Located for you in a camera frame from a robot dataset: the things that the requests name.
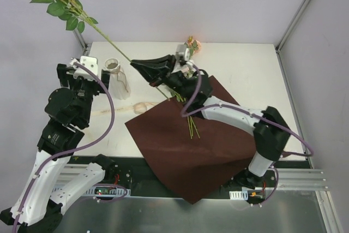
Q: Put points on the cream printed ribbon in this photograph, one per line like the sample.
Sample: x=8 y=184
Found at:
x=138 y=108

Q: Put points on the aluminium frame post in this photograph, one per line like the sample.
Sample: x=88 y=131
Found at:
x=79 y=36
x=292 y=25

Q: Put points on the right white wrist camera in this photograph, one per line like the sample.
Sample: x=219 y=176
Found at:
x=182 y=54

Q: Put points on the white ribbed ceramic vase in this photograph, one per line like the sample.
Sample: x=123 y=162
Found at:
x=118 y=86

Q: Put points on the left aluminium frame post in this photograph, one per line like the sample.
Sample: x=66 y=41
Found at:
x=79 y=36

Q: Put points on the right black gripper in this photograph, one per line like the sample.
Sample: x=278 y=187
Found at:
x=166 y=72

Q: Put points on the pink rose stem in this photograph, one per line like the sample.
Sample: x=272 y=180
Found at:
x=193 y=45
x=93 y=23
x=191 y=124

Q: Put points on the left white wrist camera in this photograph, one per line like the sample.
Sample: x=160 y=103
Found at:
x=90 y=63

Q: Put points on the right aluminium frame post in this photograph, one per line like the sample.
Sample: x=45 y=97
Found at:
x=292 y=25

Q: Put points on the red wrapping paper sheet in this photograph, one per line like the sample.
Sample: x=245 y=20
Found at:
x=192 y=168

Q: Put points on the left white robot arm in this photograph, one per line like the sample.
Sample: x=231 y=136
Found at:
x=55 y=147

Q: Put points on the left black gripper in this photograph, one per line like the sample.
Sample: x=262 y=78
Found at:
x=63 y=75

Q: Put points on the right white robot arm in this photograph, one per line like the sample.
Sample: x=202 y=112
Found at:
x=267 y=127

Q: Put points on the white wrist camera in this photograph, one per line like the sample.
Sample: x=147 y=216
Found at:
x=90 y=63
x=182 y=54

